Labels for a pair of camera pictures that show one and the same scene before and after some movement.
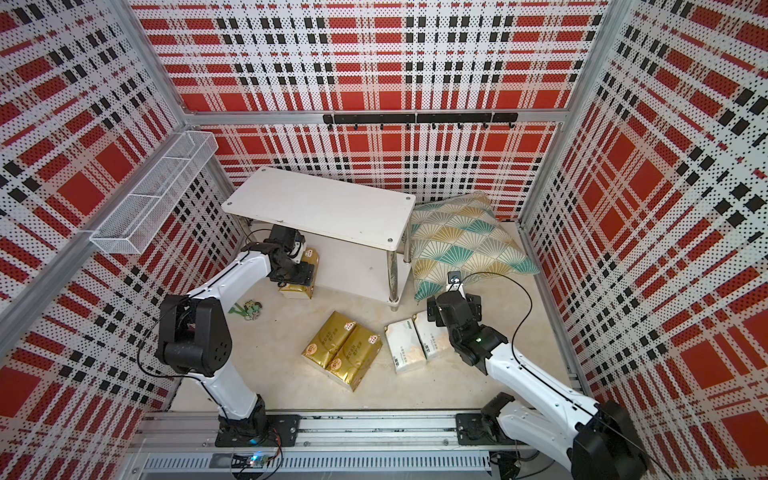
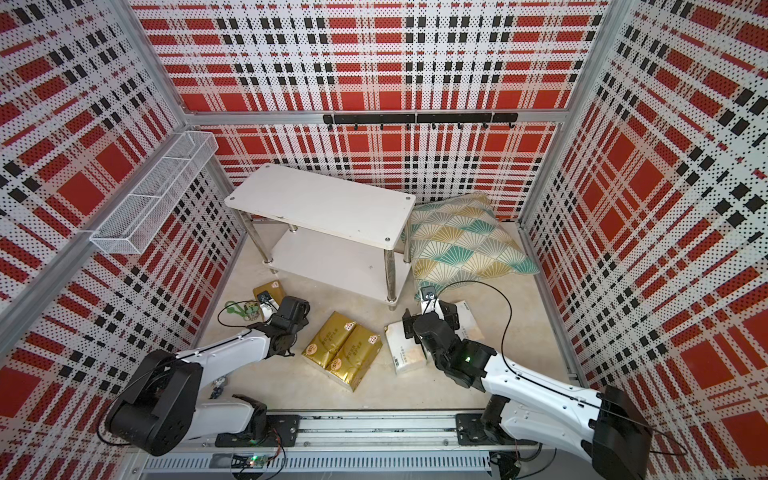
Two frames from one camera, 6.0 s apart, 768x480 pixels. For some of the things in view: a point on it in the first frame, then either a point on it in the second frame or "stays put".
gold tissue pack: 293,291 to 274,290
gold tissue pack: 355,357 stays put
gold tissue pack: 327,339 stays put
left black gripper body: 293,272 to 294,332
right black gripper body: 431,311 to 410,321
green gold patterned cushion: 462,236 stays put
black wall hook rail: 456,118 stays put
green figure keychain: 250,310 stays put
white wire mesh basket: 135,224 stays put
